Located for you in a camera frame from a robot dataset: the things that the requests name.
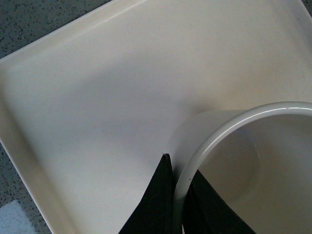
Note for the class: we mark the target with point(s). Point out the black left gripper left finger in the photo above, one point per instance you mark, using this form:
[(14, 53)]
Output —
[(153, 215)]

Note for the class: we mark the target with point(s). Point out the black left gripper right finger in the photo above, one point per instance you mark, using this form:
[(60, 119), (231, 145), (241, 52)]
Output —
[(205, 212)]

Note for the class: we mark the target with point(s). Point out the beige rectangular tray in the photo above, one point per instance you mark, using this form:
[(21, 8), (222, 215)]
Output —
[(87, 112)]

